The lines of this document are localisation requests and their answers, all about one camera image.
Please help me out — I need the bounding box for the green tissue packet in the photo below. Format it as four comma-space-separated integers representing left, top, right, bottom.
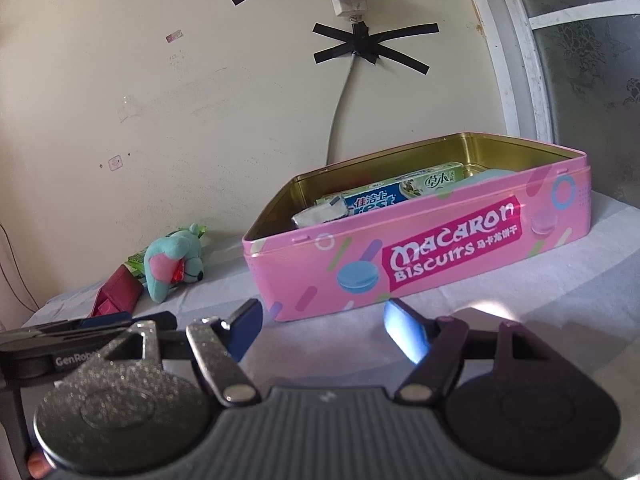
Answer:
125, 224, 207, 278

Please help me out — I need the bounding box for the black tape cross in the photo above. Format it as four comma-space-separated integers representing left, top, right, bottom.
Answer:
312, 22, 439, 75

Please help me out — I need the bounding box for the light blue fabric pouch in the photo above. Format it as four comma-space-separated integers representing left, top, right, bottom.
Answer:
437, 169, 514, 196

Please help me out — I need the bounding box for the teal plush toy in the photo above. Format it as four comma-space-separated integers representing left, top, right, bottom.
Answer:
145, 245, 204, 304

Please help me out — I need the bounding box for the green toothpaste box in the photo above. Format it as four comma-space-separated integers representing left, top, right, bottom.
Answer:
316, 162, 466, 214

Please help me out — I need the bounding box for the person left hand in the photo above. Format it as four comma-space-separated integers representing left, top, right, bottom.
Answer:
26, 451, 53, 480

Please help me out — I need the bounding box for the white power cable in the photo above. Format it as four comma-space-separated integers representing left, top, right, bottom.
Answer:
325, 52, 359, 166

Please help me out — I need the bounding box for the white window frame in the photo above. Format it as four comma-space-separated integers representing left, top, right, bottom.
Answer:
472, 0, 639, 143

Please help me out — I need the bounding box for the red black wall wire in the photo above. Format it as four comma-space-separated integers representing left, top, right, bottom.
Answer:
0, 221, 40, 313

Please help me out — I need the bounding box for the pink macaron biscuit tin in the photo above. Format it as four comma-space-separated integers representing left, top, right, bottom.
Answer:
243, 132, 591, 322

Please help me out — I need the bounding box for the magenta leather wallet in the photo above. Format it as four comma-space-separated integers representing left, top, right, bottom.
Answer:
90, 264, 143, 318

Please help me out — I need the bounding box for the striped bed sheet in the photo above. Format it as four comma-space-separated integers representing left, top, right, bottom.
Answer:
19, 179, 640, 411

